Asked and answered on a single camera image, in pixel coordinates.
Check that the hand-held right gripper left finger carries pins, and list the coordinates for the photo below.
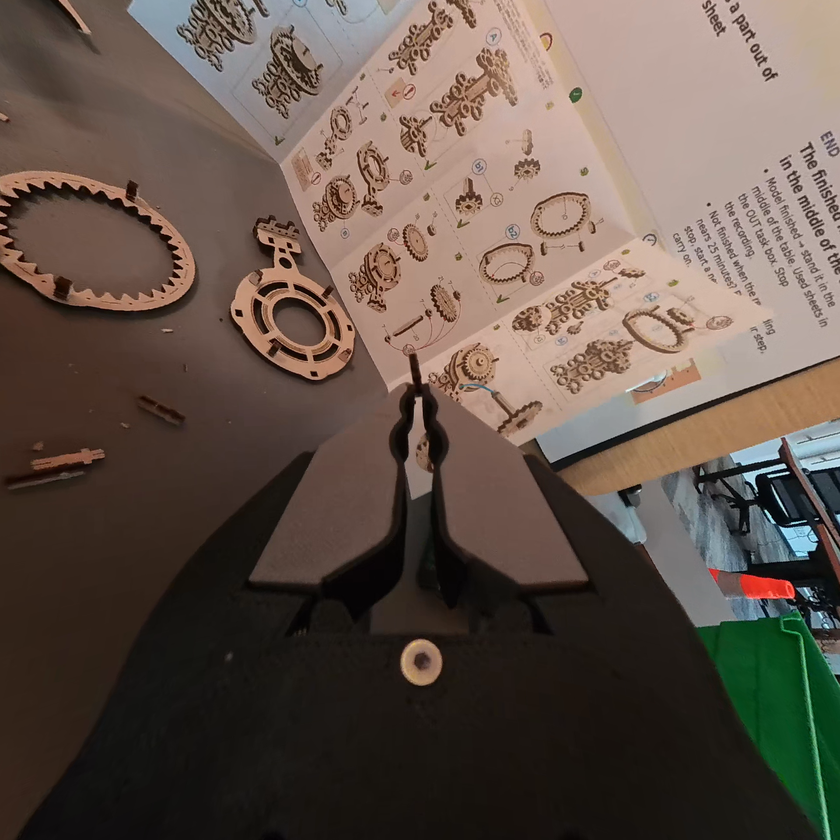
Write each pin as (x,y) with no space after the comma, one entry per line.
(341,505)

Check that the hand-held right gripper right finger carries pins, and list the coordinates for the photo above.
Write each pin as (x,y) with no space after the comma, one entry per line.
(505,518)

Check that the small dark wooden pin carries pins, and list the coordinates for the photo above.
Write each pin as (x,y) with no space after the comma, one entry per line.
(415,369)

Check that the short notched wooden piece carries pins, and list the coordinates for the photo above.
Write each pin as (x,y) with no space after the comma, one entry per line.
(161,410)

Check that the orange traffic cone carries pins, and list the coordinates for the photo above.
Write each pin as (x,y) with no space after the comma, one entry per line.
(754,585)

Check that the wooden axle stick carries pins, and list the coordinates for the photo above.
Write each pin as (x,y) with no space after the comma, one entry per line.
(65,459)

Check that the thin dark wooden stick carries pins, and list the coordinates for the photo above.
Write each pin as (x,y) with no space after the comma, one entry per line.
(46,480)

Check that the green plastic bin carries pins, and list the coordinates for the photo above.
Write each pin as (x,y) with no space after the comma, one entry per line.
(768,709)

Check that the folded assembly instruction leaflet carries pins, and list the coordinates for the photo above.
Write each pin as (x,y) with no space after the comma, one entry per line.
(459,164)

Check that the white printed instruction sheet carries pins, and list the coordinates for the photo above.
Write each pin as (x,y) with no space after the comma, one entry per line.
(689,144)

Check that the wooden sheet offcut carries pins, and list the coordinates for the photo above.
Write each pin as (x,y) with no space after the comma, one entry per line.
(75,14)

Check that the wooden round frame part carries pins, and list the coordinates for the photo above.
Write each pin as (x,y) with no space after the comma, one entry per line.
(253,312)

